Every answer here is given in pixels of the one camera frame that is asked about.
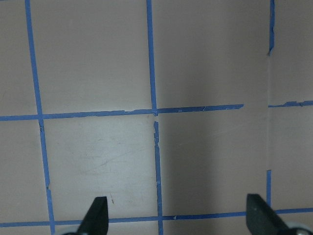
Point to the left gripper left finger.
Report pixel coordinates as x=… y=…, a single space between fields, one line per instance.
x=96 y=220

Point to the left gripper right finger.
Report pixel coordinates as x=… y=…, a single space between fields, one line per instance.
x=261 y=218

